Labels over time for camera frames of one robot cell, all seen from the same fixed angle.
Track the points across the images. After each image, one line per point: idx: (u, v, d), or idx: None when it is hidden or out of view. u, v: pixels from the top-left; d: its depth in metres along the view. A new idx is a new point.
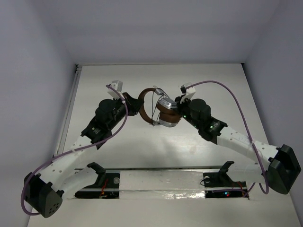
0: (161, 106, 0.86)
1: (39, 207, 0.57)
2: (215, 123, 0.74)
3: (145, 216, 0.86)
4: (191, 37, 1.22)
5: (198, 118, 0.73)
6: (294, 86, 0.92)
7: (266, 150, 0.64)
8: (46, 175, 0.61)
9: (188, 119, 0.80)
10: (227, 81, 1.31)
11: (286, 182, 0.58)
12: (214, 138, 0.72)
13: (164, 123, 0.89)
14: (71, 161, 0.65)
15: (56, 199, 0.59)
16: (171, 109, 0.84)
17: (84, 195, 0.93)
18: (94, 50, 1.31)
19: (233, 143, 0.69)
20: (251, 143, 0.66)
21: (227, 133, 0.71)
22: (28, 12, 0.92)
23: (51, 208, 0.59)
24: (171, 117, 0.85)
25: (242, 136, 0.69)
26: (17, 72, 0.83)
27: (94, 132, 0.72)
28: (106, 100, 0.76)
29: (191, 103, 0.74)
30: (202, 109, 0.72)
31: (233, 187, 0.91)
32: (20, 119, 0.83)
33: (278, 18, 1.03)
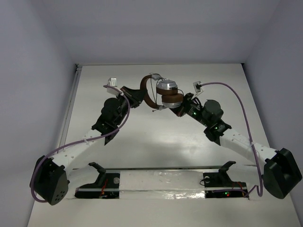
0: (160, 89, 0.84)
1: (47, 191, 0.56)
2: (221, 125, 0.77)
3: (147, 216, 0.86)
4: (191, 38, 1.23)
5: (208, 119, 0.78)
6: (295, 87, 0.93)
7: (264, 152, 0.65)
8: (58, 160, 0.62)
9: (196, 118, 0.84)
10: (226, 82, 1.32)
11: (283, 186, 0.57)
12: (218, 139, 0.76)
13: (168, 106, 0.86)
14: (84, 149, 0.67)
15: (64, 184, 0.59)
16: (171, 89, 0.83)
17: (84, 196, 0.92)
18: (94, 50, 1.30)
19: (234, 144, 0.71)
20: (251, 144, 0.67)
21: (229, 135, 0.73)
22: (28, 10, 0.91)
23: (57, 196, 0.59)
24: (173, 98, 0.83)
25: (243, 138, 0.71)
26: (16, 71, 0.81)
27: (103, 127, 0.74)
28: (111, 98, 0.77)
29: (206, 103, 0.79)
30: (215, 111, 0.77)
31: (233, 187, 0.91)
32: (20, 118, 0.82)
33: (279, 20, 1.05)
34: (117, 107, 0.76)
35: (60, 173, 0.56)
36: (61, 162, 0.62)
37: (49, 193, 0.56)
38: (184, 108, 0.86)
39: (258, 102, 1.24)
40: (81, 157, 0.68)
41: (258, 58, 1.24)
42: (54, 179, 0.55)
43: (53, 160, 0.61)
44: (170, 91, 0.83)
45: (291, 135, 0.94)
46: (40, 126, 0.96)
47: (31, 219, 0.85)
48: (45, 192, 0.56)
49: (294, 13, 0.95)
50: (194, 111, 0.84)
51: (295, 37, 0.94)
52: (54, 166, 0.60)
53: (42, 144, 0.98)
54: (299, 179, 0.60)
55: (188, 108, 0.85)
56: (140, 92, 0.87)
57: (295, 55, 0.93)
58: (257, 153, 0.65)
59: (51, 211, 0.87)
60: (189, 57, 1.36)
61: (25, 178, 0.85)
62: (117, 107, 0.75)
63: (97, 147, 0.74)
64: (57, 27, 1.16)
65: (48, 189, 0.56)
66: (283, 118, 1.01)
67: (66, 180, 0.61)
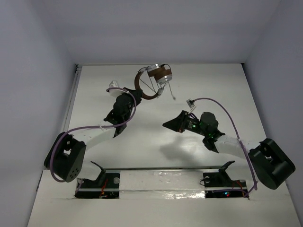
0: (151, 71, 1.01)
1: (67, 162, 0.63)
2: (218, 135, 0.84)
3: (147, 216, 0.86)
4: (191, 38, 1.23)
5: (205, 130, 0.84)
6: (295, 87, 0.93)
7: (250, 145, 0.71)
8: (78, 136, 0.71)
9: (196, 130, 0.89)
10: (226, 82, 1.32)
11: (274, 172, 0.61)
12: (215, 148, 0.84)
13: (163, 80, 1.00)
14: (99, 133, 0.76)
15: (80, 161, 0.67)
16: (159, 66, 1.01)
17: (84, 196, 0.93)
18: (94, 50, 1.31)
19: (227, 146, 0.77)
20: (237, 140, 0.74)
21: (221, 139, 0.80)
22: (28, 11, 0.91)
23: (72, 173, 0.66)
24: (164, 72, 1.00)
25: (232, 138, 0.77)
26: (16, 71, 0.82)
27: (113, 121, 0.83)
28: (122, 96, 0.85)
29: (201, 116, 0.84)
30: (211, 123, 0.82)
31: (232, 187, 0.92)
32: (20, 118, 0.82)
33: (279, 20, 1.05)
34: (128, 102, 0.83)
35: (81, 144, 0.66)
36: (81, 139, 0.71)
37: (71, 162, 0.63)
38: (182, 122, 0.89)
39: (258, 101, 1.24)
40: (94, 140, 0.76)
41: (258, 58, 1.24)
42: (75, 154, 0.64)
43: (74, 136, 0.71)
44: (160, 68, 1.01)
45: (291, 135, 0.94)
46: (40, 127, 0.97)
47: (30, 219, 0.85)
48: (65, 164, 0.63)
49: (294, 13, 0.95)
50: (193, 124, 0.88)
51: (294, 37, 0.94)
52: (71, 144, 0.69)
53: (42, 145, 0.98)
54: (290, 169, 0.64)
55: (186, 123, 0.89)
56: (137, 91, 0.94)
57: (295, 55, 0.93)
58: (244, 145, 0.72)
59: (51, 211, 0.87)
60: (189, 57, 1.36)
61: (25, 178, 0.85)
62: (127, 103, 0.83)
63: (107, 136, 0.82)
64: (57, 27, 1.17)
65: (68, 160, 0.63)
66: (284, 118, 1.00)
67: (81, 160, 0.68)
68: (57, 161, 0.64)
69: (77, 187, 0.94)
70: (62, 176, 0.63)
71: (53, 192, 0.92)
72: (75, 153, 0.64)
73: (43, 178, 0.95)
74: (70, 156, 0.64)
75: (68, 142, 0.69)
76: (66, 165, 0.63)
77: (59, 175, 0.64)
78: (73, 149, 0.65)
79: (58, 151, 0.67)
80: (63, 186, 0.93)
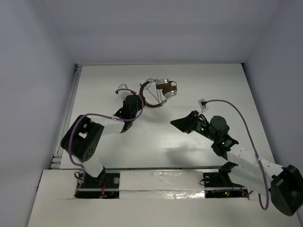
0: (159, 85, 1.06)
1: (85, 142, 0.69)
2: (228, 140, 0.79)
3: (146, 216, 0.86)
4: (191, 38, 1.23)
5: (215, 135, 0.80)
6: (295, 87, 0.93)
7: (271, 168, 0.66)
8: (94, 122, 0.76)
9: (204, 134, 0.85)
10: (226, 82, 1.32)
11: (293, 204, 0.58)
12: (224, 154, 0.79)
13: (169, 95, 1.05)
14: (111, 122, 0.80)
15: (95, 144, 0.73)
16: (167, 82, 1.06)
17: (85, 196, 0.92)
18: (94, 50, 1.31)
19: (241, 160, 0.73)
20: (257, 160, 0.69)
21: (236, 150, 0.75)
22: (28, 11, 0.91)
23: (88, 153, 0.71)
24: (172, 88, 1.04)
25: (249, 153, 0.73)
26: (17, 72, 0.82)
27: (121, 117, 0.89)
28: (131, 96, 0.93)
29: (212, 119, 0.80)
30: (221, 126, 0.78)
31: (233, 187, 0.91)
32: (20, 118, 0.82)
33: (279, 20, 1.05)
34: (136, 101, 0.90)
35: (99, 126, 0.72)
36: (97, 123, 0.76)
37: (88, 143, 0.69)
38: (191, 123, 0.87)
39: (258, 101, 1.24)
40: (106, 129, 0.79)
41: (259, 58, 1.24)
42: (92, 135, 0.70)
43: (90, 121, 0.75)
44: (168, 84, 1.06)
45: (291, 135, 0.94)
46: (40, 127, 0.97)
47: (30, 220, 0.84)
48: (84, 144, 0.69)
49: (294, 13, 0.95)
50: (201, 127, 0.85)
51: (294, 37, 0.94)
52: (88, 127, 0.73)
53: (42, 145, 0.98)
54: None
55: (195, 125, 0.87)
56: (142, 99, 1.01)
57: (295, 55, 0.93)
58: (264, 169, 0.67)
59: (51, 211, 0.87)
60: (189, 57, 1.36)
61: (25, 178, 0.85)
62: (136, 102, 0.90)
63: (113, 130, 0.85)
64: (57, 27, 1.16)
65: (87, 140, 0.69)
66: (283, 118, 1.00)
67: (96, 142, 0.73)
68: (75, 141, 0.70)
69: (76, 187, 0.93)
70: (79, 154, 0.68)
71: (53, 192, 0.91)
72: (92, 135, 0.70)
73: (43, 179, 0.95)
74: (87, 136, 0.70)
75: (85, 125, 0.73)
76: (84, 145, 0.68)
77: (76, 153, 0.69)
78: (91, 130, 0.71)
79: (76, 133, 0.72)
80: (63, 186, 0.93)
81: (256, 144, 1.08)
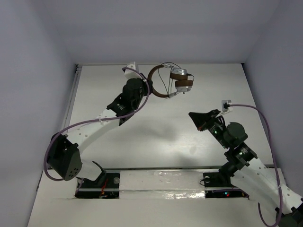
0: (174, 74, 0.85)
1: (62, 165, 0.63)
2: (244, 149, 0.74)
3: (147, 216, 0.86)
4: (191, 38, 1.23)
5: (230, 142, 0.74)
6: (295, 87, 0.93)
7: (291, 198, 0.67)
8: (73, 137, 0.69)
9: (216, 136, 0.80)
10: (226, 82, 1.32)
11: None
12: (239, 164, 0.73)
13: (182, 91, 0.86)
14: (96, 128, 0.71)
15: (77, 161, 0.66)
16: (184, 74, 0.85)
17: (85, 196, 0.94)
18: (94, 50, 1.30)
19: (258, 178, 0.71)
20: (278, 186, 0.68)
21: (255, 167, 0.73)
22: (28, 11, 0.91)
23: (71, 172, 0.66)
24: (187, 83, 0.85)
25: (270, 175, 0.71)
26: (17, 72, 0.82)
27: (119, 108, 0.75)
28: (134, 79, 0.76)
29: (228, 125, 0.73)
30: (239, 136, 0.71)
31: (232, 187, 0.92)
32: (20, 119, 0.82)
33: (279, 20, 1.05)
34: (138, 87, 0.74)
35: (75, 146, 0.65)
36: (75, 140, 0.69)
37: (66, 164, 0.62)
38: (206, 123, 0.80)
39: (258, 102, 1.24)
40: (93, 136, 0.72)
41: (259, 58, 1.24)
42: (68, 156, 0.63)
43: (67, 136, 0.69)
44: (184, 77, 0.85)
45: (291, 135, 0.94)
46: (40, 127, 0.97)
47: (30, 219, 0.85)
48: (60, 167, 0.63)
49: (294, 13, 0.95)
50: (215, 130, 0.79)
51: (295, 37, 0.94)
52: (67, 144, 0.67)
53: (42, 145, 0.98)
54: None
55: (209, 125, 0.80)
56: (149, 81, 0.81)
57: (295, 55, 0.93)
58: (284, 198, 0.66)
59: (51, 211, 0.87)
60: (189, 57, 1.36)
61: (25, 179, 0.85)
62: (138, 89, 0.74)
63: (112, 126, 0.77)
64: (57, 27, 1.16)
65: (63, 162, 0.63)
66: (283, 118, 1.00)
67: (78, 159, 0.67)
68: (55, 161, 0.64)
69: (77, 187, 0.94)
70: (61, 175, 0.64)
71: (53, 192, 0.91)
72: (68, 155, 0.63)
73: (43, 179, 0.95)
74: (64, 157, 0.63)
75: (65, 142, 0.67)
76: (62, 166, 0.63)
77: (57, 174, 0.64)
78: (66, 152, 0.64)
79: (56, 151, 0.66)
80: (63, 186, 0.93)
81: (256, 144, 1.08)
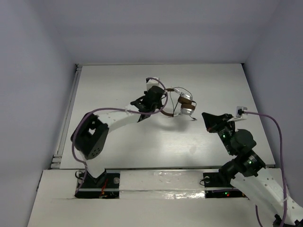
0: (182, 98, 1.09)
1: (91, 141, 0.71)
2: (252, 157, 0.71)
3: (146, 216, 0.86)
4: (191, 38, 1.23)
5: (237, 149, 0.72)
6: (295, 88, 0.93)
7: (295, 211, 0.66)
8: (103, 118, 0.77)
9: (223, 141, 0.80)
10: (226, 82, 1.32)
11: None
12: (246, 172, 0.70)
13: (183, 111, 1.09)
14: (122, 117, 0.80)
15: (102, 142, 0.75)
16: (189, 99, 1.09)
17: (85, 196, 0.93)
18: (94, 50, 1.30)
19: (264, 189, 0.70)
20: (284, 198, 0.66)
21: (262, 177, 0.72)
22: (28, 12, 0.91)
23: (94, 151, 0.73)
24: (191, 106, 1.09)
25: (276, 186, 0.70)
26: (16, 71, 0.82)
27: (141, 105, 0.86)
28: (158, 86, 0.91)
29: (236, 132, 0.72)
30: (248, 144, 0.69)
31: (232, 187, 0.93)
32: (19, 119, 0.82)
33: (279, 20, 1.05)
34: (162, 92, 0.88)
35: (104, 126, 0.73)
36: (104, 121, 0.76)
37: (94, 141, 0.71)
38: (216, 126, 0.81)
39: (258, 102, 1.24)
40: (118, 123, 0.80)
41: (259, 58, 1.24)
42: (98, 134, 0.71)
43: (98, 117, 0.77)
44: (189, 101, 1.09)
45: (291, 135, 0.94)
46: (40, 127, 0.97)
47: (30, 219, 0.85)
48: (88, 143, 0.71)
49: (294, 13, 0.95)
50: (223, 134, 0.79)
51: (295, 37, 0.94)
52: (96, 124, 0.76)
53: (42, 145, 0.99)
54: None
55: (219, 128, 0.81)
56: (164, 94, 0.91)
57: (296, 55, 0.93)
58: (289, 211, 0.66)
59: (51, 211, 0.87)
60: (189, 57, 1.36)
61: (25, 179, 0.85)
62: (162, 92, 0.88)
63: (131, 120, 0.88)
64: (57, 27, 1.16)
65: (92, 140, 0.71)
66: (283, 118, 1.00)
67: (103, 140, 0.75)
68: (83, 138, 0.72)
69: (77, 187, 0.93)
70: (85, 152, 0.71)
71: (53, 192, 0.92)
72: (98, 133, 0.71)
73: (43, 179, 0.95)
74: (93, 135, 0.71)
75: (93, 122, 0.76)
76: (90, 143, 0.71)
77: (83, 150, 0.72)
78: (98, 130, 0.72)
79: (84, 129, 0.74)
80: (63, 186, 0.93)
81: (256, 144, 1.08)
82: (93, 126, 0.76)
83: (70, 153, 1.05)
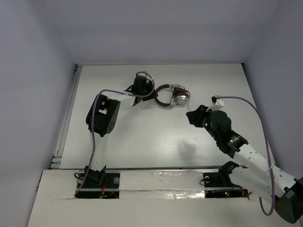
0: (177, 88, 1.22)
1: (107, 117, 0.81)
2: (235, 136, 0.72)
3: (146, 216, 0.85)
4: (191, 38, 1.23)
5: (217, 130, 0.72)
6: (295, 87, 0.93)
7: (283, 178, 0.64)
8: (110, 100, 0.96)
9: (207, 129, 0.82)
10: (226, 82, 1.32)
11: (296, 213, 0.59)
12: (231, 152, 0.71)
13: (179, 98, 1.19)
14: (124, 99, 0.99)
15: (115, 117, 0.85)
16: (183, 88, 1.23)
17: (85, 196, 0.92)
18: (94, 50, 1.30)
19: (249, 163, 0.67)
20: (270, 168, 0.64)
21: (245, 152, 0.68)
22: (27, 12, 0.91)
23: (110, 126, 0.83)
24: (185, 93, 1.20)
25: (261, 158, 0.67)
26: (16, 71, 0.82)
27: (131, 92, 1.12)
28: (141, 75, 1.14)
29: (211, 114, 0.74)
30: (222, 121, 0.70)
31: (233, 187, 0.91)
32: (19, 120, 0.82)
33: (279, 20, 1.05)
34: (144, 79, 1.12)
35: (116, 102, 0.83)
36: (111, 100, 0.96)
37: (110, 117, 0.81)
38: (198, 117, 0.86)
39: (258, 101, 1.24)
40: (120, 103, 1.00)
41: (259, 58, 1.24)
42: (112, 110, 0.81)
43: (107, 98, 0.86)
44: (183, 90, 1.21)
45: (291, 135, 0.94)
46: (40, 126, 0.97)
47: (31, 219, 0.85)
48: (105, 120, 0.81)
49: (294, 13, 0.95)
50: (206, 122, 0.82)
51: (295, 37, 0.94)
52: (106, 104, 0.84)
53: (42, 144, 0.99)
54: None
55: (201, 118, 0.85)
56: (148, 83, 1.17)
57: (296, 54, 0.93)
58: (276, 179, 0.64)
59: (51, 211, 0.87)
60: (189, 57, 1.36)
61: (25, 179, 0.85)
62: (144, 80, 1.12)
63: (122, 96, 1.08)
64: (57, 27, 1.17)
65: (108, 115, 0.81)
66: (283, 118, 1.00)
67: (116, 116, 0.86)
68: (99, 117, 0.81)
69: (77, 187, 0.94)
70: (103, 128, 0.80)
71: (53, 192, 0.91)
72: (112, 110, 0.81)
73: (43, 179, 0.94)
74: (109, 112, 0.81)
75: (103, 102, 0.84)
76: (107, 119, 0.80)
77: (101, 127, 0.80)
78: (110, 106, 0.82)
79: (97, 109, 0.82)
80: (63, 186, 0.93)
81: (256, 144, 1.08)
82: (104, 107, 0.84)
83: (70, 153, 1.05)
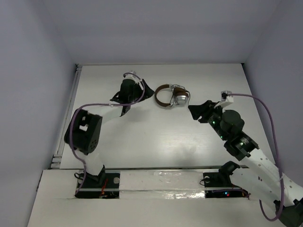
0: (177, 88, 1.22)
1: (87, 135, 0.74)
2: (245, 138, 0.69)
3: (146, 216, 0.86)
4: (191, 38, 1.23)
5: (227, 131, 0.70)
6: (295, 87, 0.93)
7: (293, 190, 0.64)
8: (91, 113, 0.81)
9: (214, 128, 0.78)
10: (226, 82, 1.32)
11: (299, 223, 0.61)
12: (240, 154, 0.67)
13: (179, 98, 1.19)
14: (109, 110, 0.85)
15: (96, 134, 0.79)
16: (183, 88, 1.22)
17: (86, 196, 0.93)
18: (94, 50, 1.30)
19: (259, 169, 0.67)
20: (280, 178, 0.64)
21: (256, 158, 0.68)
22: (28, 13, 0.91)
23: (92, 144, 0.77)
24: (185, 93, 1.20)
25: (271, 166, 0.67)
26: (16, 71, 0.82)
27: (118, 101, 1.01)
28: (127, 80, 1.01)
29: (224, 113, 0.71)
30: (236, 123, 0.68)
31: (232, 187, 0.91)
32: (19, 120, 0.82)
33: (279, 19, 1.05)
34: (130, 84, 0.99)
35: (97, 117, 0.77)
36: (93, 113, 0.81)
37: (90, 134, 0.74)
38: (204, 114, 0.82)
39: (258, 101, 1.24)
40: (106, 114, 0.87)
41: (259, 58, 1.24)
42: (92, 126, 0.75)
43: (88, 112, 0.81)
44: (183, 90, 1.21)
45: (291, 135, 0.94)
46: (40, 127, 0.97)
47: (31, 219, 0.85)
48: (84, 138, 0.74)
49: (294, 13, 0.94)
50: (213, 120, 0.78)
51: (294, 37, 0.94)
52: (86, 119, 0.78)
53: (42, 144, 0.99)
54: None
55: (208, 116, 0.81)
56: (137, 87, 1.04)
57: (296, 54, 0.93)
58: (286, 190, 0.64)
59: (52, 211, 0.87)
60: (189, 57, 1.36)
61: (26, 179, 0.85)
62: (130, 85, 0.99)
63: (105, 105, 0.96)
64: (57, 28, 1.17)
65: (88, 132, 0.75)
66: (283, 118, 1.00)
67: (98, 132, 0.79)
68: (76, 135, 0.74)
69: (77, 187, 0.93)
70: (84, 147, 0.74)
71: (53, 192, 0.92)
72: (93, 126, 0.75)
73: (44, 179, 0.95)
74: (89, 129, 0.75)
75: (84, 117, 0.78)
76: (87, 137, 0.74)
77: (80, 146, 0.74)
78: (91, 122, 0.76)
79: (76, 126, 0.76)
80: (63, 186, 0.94)
81: None
82: (84, 123, 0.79)
83: (70, 153, 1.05)
